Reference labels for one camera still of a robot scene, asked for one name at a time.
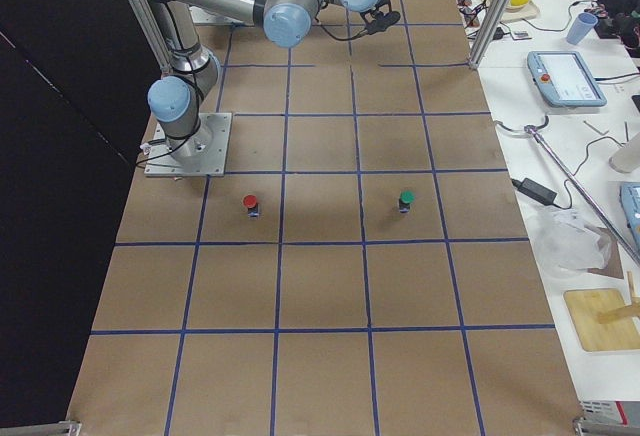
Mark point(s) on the aluminium frame post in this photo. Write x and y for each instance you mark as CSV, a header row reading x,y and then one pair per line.
x,y
486,32

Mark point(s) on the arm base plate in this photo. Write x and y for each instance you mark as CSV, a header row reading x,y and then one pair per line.
x,y
204,154
203,17

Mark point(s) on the black power adapter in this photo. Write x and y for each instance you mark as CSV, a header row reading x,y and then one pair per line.
x,y
536,191

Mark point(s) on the wooden cutting board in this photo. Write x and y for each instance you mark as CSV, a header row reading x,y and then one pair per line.
x,y
602,319

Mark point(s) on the clear plastic bag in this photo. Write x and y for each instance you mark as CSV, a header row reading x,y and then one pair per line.
x,y
564,240

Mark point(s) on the blue plastic cup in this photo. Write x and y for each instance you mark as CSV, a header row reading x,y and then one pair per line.
x,y
580,28

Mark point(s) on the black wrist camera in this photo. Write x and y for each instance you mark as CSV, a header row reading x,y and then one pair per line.
x,y
376,21

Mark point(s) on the green push button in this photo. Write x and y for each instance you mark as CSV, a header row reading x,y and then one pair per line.
x,y
405,201

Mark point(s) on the blue teach pendant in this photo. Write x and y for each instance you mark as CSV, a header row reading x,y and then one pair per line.
x,y
564,80

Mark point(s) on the red push button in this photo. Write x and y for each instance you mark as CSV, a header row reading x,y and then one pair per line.
x,y
252,205

